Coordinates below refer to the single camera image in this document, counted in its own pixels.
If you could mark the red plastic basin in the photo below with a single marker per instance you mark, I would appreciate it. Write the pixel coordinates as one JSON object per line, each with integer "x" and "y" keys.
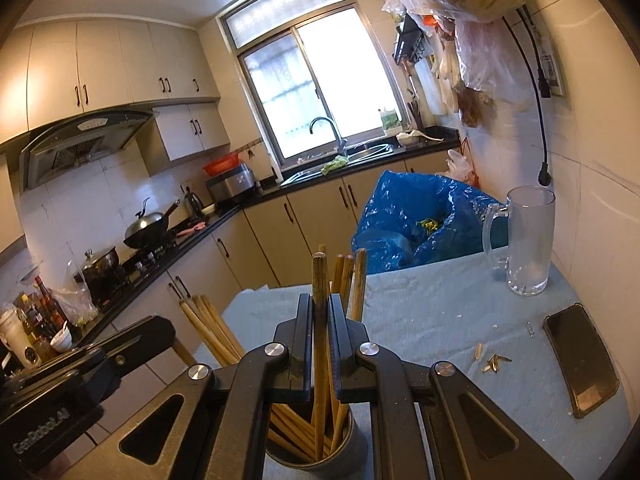
{"x": 222, "y": 164}

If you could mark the chrome sink faucet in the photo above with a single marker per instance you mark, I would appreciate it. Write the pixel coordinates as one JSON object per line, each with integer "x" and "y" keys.
{"x": 340, "y": 145}

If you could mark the black wall rack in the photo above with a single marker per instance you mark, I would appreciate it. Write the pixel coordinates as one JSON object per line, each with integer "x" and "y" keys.
{"x": 407, "y": 40}

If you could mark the black smartphone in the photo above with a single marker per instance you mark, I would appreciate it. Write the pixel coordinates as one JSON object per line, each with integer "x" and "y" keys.
{"x": 582, "y": 360}

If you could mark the dark round chopstick holder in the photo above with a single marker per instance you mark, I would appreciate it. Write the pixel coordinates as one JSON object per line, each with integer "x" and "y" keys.
{"x": 358, "y": 441}

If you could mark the pile of seed shells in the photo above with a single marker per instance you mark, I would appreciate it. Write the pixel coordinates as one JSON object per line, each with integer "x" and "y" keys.
{"x": 492, "y": 362}

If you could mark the beige lower kitchen cabinets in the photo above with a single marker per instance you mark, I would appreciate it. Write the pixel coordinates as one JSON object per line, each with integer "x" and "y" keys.
{"x": 265, "y": 230}

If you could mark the gas stove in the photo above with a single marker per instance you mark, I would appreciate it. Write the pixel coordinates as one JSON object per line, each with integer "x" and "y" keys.
{"x": 150, "y": 260}

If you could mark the steel cooking pot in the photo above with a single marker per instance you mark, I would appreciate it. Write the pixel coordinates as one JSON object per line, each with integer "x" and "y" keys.
{"x": 102, "y": 267}

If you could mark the white hanging plastic bag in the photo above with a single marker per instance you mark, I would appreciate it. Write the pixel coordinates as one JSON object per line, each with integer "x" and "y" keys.
{"x": 495, "y": 60}

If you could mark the beige kitchen cabinets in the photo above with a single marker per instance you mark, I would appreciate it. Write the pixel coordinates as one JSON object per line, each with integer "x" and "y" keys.
{"x": 100, "y": 65}
{"x": 265, "y": 230}

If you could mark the white lidded jar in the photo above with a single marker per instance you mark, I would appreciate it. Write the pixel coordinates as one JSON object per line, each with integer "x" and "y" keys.
{"x": 12, "y": 340}

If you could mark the stainless steel sink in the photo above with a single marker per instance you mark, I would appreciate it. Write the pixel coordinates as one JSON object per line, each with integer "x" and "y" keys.
{"x": 370, "y": 151}

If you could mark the light blue tablecloth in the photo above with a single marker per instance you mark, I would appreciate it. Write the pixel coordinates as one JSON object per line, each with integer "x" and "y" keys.
{"x": 440, "y": 310}

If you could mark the green dish soap bottle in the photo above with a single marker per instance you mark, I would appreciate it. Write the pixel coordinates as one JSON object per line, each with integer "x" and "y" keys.
{"x": 390, "y": 122}

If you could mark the beige upper kitchen cabinets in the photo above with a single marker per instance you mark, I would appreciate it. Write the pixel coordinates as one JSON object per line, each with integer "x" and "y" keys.
{"x": 100, "y": 65}

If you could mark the white bowl with ladle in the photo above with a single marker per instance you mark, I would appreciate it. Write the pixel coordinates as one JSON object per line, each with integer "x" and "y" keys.
{"x": 407, "y": 138}

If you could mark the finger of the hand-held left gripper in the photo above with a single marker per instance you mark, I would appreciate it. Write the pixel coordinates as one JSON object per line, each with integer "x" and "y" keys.
{"x": 145, "y": 332}

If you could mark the black wok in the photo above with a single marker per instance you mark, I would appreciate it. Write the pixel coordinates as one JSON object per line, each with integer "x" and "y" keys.
{"x": 147, "y": 227}

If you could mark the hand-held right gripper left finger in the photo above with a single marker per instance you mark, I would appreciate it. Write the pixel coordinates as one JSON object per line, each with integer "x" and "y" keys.
{"x": 303, "y": 350}

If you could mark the single wooden chopstick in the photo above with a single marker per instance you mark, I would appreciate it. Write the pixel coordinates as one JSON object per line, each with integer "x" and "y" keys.
{"x": 319, "y": 280}

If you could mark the dark steel kettle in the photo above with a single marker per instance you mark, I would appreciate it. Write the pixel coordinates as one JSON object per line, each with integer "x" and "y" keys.
{"x": 194, "y": 202}

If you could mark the blue plastic trash bag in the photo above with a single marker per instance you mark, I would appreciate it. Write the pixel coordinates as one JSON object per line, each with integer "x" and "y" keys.
{"x": 395, "y": 210}

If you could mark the small white cup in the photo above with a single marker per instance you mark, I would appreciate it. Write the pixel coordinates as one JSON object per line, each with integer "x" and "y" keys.
{"x": 62, "y": 342}

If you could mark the silver rice cooker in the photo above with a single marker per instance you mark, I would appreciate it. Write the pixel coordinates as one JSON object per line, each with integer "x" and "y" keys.
{"x": 232, "y": 185}

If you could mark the bundle of wooden chopsticks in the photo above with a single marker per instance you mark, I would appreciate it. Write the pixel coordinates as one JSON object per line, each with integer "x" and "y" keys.
{"x": 358, "y": 280}

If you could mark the pink cloth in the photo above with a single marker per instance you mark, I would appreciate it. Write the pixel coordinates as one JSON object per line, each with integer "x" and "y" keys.
{"x": 192, "y": 229}

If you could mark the green dish cloth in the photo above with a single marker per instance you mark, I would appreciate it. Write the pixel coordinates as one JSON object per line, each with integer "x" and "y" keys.
{"x": 335, "y": 165}

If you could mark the clear glass mug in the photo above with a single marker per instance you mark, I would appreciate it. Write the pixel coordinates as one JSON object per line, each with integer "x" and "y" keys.
{"x": 532, "y": 250}

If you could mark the black range hood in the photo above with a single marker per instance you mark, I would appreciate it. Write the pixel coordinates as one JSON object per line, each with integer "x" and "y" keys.
{"x": 85, "y": 145}

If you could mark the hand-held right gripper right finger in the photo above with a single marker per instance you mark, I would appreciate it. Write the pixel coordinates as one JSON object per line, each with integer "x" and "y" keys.
{"x": 338, "y": 350}

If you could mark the kitchen window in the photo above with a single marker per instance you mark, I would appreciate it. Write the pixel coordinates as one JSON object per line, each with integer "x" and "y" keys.
{"x": 300, "y": 70}

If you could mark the cluster of seasoning bottles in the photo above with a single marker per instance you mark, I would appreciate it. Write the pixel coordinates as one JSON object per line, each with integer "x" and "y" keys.
{"x": 42, "y": 310}

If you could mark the white and orange plastic bag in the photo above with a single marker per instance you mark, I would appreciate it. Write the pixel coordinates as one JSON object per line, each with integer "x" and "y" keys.
{"x": 460, "y": 165}

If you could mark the clear crumpled plastic bag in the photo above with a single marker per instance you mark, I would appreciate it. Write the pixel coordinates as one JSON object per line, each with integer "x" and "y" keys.
{"x": 75, "y": 300}

